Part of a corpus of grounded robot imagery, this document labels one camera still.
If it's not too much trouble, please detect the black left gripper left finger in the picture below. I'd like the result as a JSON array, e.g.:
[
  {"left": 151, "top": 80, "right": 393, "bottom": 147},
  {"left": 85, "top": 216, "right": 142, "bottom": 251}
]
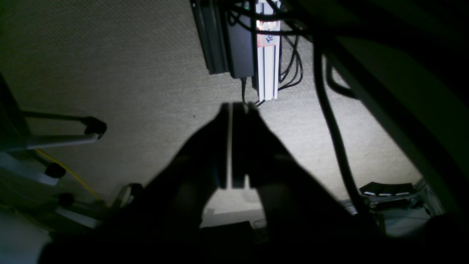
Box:
[{"left": 111, "top": 103, "right": 230, "bottom": 264}]

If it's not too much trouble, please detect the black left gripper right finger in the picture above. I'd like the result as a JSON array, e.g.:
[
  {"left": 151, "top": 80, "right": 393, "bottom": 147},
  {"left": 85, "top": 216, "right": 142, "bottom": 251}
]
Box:
[{"left": 232, "top": 103, "right": 385, "bottom": 264}]

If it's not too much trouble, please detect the black power adapter box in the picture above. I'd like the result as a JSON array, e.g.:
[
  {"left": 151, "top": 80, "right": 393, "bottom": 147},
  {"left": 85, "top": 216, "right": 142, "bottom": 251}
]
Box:
[{"left": 224, "top": 12, "right": 255, "bottom": 79}]

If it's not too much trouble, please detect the aluminium frame post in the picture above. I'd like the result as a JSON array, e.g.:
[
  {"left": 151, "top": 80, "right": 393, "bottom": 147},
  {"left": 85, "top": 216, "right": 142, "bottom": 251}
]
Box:
[{"left": 255, "top": 0, "right": 281, "bottom": 102}]

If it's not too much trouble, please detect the thick black cable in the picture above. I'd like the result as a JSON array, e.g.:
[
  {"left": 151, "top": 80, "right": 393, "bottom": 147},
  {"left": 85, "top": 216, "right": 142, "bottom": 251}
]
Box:
[{"left": 312, "top": 37, "right": 370, "bottom": 217}]

